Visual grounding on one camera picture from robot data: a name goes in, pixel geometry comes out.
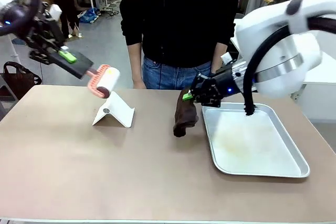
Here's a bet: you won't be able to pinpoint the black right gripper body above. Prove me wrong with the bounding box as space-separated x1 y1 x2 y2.
209 62 249 104

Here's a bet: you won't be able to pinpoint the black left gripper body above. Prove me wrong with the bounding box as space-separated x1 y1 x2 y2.
25 16 65 49

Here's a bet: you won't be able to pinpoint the dark brown cloth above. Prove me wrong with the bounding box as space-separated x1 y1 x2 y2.
172 90 199 138

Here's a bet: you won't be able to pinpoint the pink lint roller black handle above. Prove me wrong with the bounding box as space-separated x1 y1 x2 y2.
51 50 121 100

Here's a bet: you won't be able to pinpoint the person left forearm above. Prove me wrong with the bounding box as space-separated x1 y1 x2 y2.
211 42 228 74

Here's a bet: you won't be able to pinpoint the person right forearm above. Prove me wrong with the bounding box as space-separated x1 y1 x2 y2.
127 42 144 82

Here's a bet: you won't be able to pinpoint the person right hand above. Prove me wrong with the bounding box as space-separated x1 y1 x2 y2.
132 77 146 90

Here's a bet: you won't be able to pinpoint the blue jeans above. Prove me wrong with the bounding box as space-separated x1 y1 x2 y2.
141 56 213 90

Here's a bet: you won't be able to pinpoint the background person dark top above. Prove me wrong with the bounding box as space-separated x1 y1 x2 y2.
46 0 80 39

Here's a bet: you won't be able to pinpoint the blue plastic bag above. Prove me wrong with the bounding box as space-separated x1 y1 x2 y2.
78 8 99 24

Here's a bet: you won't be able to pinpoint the silver metal tray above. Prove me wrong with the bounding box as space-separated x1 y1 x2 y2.
201 102 311 179

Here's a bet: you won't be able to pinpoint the white folded roller stand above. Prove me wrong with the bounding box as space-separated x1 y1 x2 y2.
91 90 135 129

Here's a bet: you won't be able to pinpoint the person torso black sweater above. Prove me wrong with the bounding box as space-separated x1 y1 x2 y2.
119 0 241 68

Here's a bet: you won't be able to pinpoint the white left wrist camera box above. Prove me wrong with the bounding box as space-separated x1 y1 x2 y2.
49 4 62 20

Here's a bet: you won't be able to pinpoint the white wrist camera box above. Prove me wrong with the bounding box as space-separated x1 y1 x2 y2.
220 52 234 65
49 4 62 20

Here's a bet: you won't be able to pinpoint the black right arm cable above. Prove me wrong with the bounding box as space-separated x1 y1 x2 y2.
242 16 336 117

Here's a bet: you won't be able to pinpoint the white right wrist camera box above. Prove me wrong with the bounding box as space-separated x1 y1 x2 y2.
220 52 234 65

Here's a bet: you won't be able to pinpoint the floor power strip cables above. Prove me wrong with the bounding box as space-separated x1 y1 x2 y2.
100 0 124 18

